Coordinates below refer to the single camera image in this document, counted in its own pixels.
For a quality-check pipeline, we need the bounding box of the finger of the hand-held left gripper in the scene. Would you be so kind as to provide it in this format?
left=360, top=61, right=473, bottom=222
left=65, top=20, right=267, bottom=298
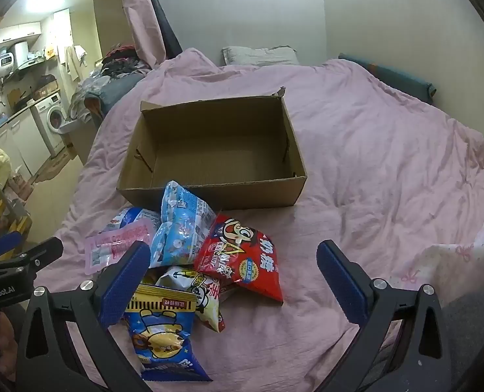
left=0, top=231, right=24, bottom=264
left=0, top=236, right=65, bottom=284

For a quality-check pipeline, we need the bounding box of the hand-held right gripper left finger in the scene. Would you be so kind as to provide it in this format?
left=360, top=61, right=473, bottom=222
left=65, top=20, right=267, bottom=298
left=15, top=240, right=152, bottom=392

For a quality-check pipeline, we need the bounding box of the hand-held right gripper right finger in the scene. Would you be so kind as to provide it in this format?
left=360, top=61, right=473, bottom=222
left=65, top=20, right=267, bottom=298
left=316, top=239, right=461, bottom=392

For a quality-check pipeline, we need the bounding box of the pink snack packet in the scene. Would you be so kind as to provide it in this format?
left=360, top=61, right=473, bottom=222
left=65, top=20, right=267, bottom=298
left=85, top=217, right=161, bottom=274

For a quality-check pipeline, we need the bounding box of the blue yellow bear snack packet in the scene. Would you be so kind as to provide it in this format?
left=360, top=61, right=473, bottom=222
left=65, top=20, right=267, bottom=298
left=123, top=284, right=213, bottom=382

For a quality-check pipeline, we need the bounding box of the white yellow panda snack packet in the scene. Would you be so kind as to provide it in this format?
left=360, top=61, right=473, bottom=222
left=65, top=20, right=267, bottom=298
left=155, top=265, right=226, bottom=333

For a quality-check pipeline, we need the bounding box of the light blue snack packet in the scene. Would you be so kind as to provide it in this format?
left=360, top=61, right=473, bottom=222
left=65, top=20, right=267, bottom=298
left=150, top=180, right=218, bottom=269

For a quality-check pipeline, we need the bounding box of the red candy packet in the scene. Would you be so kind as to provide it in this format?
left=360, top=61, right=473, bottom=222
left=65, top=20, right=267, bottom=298
left=194, top=213, right=284, bottom=305

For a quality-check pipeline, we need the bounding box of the brown cardboard box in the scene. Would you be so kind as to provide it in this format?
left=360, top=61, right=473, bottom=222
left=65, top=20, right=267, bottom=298
left=116, top=87, right=308, bottom=209

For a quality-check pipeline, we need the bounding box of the pink patterned bag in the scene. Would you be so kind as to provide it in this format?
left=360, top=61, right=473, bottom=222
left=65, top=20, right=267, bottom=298
left=9, top=171, right=34, bottom=199

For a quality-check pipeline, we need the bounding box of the patterned floor mat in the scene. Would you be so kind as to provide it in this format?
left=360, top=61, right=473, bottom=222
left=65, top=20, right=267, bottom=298
left=36, top=147, right=83, bottom=182

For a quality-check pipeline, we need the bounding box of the white floor cabinet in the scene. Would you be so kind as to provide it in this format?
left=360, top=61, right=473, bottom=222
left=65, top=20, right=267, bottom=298
left=0, top=112, right=49, bottom=176

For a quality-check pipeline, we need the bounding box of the white floral blanket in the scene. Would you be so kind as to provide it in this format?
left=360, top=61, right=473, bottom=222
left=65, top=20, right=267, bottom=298
left=389, top=171, right=484, bottom=290

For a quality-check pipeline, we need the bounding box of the white washing machine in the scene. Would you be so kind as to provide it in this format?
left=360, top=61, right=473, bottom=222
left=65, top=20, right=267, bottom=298
left=33, top=93, right=69, bottom=158

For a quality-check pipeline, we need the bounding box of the dark grey cloth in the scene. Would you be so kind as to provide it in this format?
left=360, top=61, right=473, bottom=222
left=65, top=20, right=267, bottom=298
left=442, top=290, right=484, bottom=392

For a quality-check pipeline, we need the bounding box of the small cardboard box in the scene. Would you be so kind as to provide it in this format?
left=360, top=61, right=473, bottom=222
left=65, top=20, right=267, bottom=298
left=32, top=75, right=59, bottom=101

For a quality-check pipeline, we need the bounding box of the grey blue cloth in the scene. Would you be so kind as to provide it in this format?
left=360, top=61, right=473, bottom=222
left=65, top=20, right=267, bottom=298
left=85, top=73, right=145, bottom=117

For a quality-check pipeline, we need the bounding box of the white cylindrical appliance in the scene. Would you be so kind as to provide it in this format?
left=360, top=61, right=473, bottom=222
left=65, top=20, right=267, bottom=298
left=11, top=41, right=30, bottom=68

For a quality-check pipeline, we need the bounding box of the hanging white towel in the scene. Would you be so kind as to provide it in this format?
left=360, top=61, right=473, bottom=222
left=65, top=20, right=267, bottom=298
left=64, top=45, right=88, bottom=82

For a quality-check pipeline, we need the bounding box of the pile of dark clothes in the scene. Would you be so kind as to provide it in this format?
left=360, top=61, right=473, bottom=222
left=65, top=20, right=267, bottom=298
left=101, top=43, right=153, bottom=78

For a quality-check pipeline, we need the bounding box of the teal pillow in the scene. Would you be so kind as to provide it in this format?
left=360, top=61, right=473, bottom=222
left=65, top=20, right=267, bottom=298
left=338, top=53, right=436, bottom=105

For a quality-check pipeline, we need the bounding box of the grey pillow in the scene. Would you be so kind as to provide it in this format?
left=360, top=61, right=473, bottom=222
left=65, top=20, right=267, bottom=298
left=221, top=45, right=300, bottom=67

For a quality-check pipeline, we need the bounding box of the pink hanging sheet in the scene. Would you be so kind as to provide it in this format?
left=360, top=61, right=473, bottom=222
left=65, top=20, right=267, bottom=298
left=120, top=0, right=173, bottom=68

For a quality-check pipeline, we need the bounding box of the white wall cabinet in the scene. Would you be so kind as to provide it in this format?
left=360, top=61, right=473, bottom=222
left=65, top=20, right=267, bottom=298
left=0, top=24, right=42, bottom=45

